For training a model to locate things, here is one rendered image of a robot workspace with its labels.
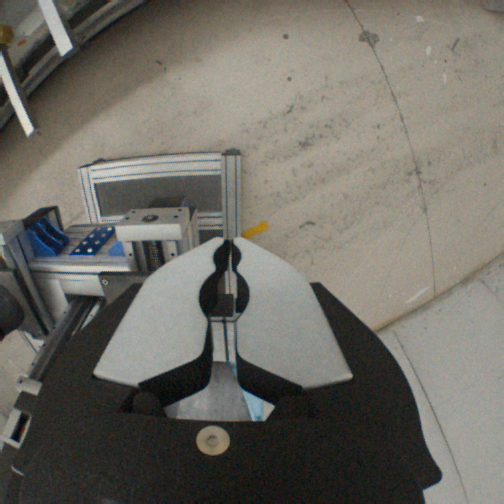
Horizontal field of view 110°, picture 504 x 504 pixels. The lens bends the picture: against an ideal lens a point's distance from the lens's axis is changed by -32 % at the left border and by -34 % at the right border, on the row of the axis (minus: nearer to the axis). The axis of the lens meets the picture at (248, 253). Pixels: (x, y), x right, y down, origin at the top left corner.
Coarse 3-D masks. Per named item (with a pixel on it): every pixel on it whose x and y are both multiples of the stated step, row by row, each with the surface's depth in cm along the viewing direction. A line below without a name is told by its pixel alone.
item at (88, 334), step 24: (120, 312) 7; (96, 336) 6; (72, 360) 5; (96, 360) 6; (48, 384) 5; (72, 384) 5; (96, 384) 5; (120, 384) 5; (48, 408) 4; (72, 408) 4; (96, 408) 4; (120, 408) 5; (48, 432) 4; (24, 456) 3
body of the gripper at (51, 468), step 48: (96, 432) 4; (144, 432) 4; (192, 432) 4; (240, 432) 4; (288, 432) 4; (336, 432) 4; (48, 480) 2; (96, 480) 3; (144, 480) 3; (192, 480) 3; (240, 480) 3; (288, 480) 3; (336, 480) 3; (384, 480) 3
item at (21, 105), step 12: (0, 48) 31; (0, 60) 33; (0, 72) 35; (12, 72) 37; (12, 84) 38; (12, 96) 40; (24, 96) 42; (24, 108) 42; (24, 120) 44; (36, 120) 47
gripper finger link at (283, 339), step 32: (256, 256) 10; (256, 288) 8; (288, 288) 8; (256, 320) 7; (288, 320) 7; (320, 320) 7; (256, 352) 6; (288, 352) 6; (320, 352) 6; (256, 384) 6; (288, 384) 5; (320, 384) 5
